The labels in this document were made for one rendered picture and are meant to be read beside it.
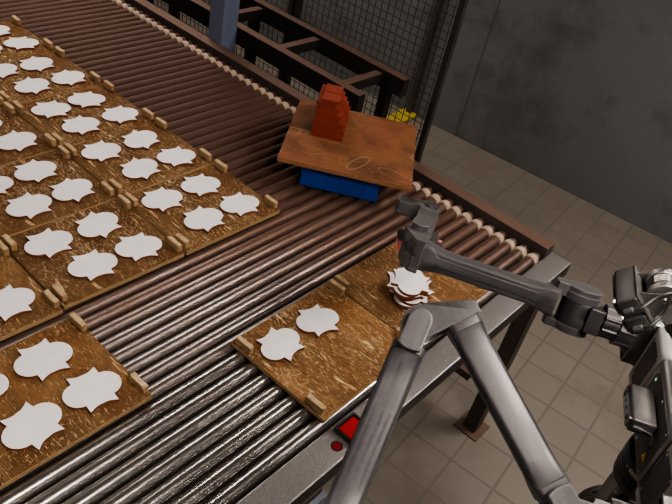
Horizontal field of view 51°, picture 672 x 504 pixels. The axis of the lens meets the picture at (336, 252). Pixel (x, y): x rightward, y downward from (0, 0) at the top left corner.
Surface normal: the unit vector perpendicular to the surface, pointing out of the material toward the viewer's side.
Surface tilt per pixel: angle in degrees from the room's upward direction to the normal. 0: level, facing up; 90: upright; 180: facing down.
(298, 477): 0
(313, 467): 0
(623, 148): 90
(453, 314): 38
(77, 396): 0
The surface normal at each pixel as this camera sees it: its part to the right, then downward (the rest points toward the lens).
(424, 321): -0.04, -0.26
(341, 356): 0.18, -0.77
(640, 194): -0.59, 0.41
